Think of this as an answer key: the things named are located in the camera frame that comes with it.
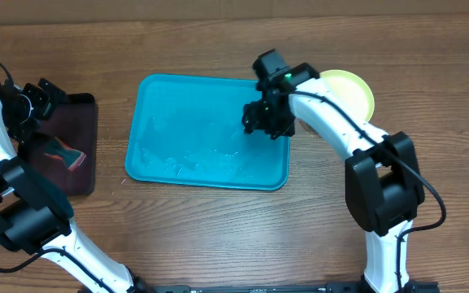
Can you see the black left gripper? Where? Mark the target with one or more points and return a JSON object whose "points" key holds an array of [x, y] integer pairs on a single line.
{"points": [[52, 98]]}

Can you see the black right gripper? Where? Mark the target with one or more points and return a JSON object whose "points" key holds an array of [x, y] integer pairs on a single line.
{"points": [[255, 118]]}

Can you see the green and orange sponge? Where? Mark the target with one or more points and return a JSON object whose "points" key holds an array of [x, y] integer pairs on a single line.
{"points": [[58, 150]]}

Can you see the yellow plate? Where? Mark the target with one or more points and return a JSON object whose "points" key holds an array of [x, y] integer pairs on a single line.
{"points": [[353, 90]]}

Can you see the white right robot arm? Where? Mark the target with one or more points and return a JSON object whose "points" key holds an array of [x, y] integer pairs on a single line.
{"points": [[383, 186]]}

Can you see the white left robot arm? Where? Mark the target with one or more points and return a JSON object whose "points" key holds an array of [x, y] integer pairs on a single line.
{"points": [[36, 217]]}

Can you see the black water tray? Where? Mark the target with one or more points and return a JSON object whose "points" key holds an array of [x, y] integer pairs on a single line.
{"points": [[75, 123]]}

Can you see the teal plastic tray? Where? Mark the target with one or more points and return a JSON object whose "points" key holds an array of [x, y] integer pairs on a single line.
{"points": [[187, 130]]}

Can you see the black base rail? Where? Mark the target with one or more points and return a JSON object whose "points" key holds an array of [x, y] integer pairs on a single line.
{"points": [[330, 287]]}

